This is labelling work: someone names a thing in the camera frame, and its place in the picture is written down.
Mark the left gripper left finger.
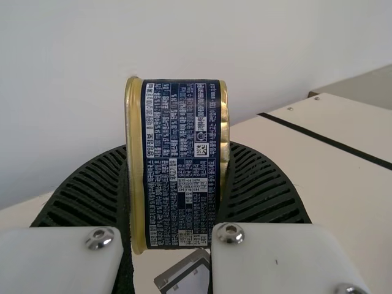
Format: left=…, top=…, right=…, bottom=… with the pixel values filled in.
left=0, top=144, right=136, bottom=294

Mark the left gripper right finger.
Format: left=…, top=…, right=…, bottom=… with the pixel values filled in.
left=208, top=140, right=373, bottom=294

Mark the rectangular tin with blue label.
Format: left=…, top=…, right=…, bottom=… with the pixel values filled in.
left=123, top=77, right=231, bottom=255

